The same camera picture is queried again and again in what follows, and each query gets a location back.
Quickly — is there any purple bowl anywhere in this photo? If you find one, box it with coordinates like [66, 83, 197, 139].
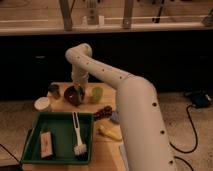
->
[64, 86, 85, 106]

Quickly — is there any yellow banana toy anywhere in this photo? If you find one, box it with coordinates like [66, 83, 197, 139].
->
[98, 125, 122, 141]

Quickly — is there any blue gray cloth piece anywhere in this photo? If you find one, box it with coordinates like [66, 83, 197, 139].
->
[110, 111, 119, 124]

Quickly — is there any blue black device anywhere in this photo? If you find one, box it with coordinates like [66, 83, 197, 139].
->
[184, 91, 212, 108]

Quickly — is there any dark grape bunch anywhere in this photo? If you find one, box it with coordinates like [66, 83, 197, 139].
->
[94, 106, 112, 120]

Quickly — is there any green pepper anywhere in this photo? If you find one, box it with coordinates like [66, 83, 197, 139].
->
[75, 86, 85, 96]

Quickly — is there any wooden shelf frame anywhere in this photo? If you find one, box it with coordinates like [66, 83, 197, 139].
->
[0, 0, 213, 35]

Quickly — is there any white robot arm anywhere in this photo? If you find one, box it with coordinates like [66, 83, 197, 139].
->
[65, 43, 177, 171]

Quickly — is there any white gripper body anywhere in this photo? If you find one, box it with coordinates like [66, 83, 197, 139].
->
[71, 65, 89, 87]

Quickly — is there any white dish brush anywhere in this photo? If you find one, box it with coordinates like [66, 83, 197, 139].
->
[72, 112, 87, 156]

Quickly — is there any green plastic tray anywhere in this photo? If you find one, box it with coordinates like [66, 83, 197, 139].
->
[21, 112, 94, 165]

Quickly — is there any dark metal can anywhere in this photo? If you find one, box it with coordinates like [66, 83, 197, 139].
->
[48, 84, 60, 99]

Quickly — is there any light green cup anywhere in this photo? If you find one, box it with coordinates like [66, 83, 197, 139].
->
[90, 87, 103, 103]

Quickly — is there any wooden block sponge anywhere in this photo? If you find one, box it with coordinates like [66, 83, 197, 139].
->
[40, 132, 53, 158]

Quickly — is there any black cable left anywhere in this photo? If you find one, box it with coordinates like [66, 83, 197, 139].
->
[0, 143, 24, 169]

